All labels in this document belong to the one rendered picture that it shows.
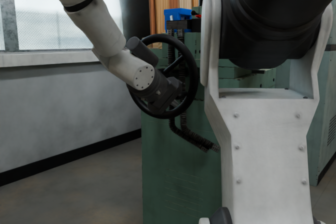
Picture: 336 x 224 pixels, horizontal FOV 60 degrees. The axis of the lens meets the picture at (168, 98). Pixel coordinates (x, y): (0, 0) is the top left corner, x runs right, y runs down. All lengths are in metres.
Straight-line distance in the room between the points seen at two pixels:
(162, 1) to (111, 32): 2.22
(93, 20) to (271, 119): 0.36
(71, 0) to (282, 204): 0.46
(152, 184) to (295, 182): 0.99
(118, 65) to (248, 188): 0.41
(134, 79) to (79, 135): 1.84
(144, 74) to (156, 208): 0.87
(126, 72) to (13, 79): 1.54
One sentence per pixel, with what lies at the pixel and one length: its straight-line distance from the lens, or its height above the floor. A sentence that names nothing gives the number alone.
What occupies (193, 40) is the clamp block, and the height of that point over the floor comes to 0.93.
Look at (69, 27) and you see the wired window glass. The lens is 2.41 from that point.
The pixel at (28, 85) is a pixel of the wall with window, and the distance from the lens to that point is 2.18.
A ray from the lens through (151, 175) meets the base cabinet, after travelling 1.36.
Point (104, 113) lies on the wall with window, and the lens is 2.56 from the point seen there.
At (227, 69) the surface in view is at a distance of 1.06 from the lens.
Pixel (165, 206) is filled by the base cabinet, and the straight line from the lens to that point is 1.38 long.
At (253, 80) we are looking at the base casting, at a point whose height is 0.78.
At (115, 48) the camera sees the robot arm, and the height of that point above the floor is 0.92.
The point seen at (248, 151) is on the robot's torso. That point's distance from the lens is 0.42.
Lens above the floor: 0.93
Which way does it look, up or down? 11 degrees down
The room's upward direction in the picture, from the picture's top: straight up
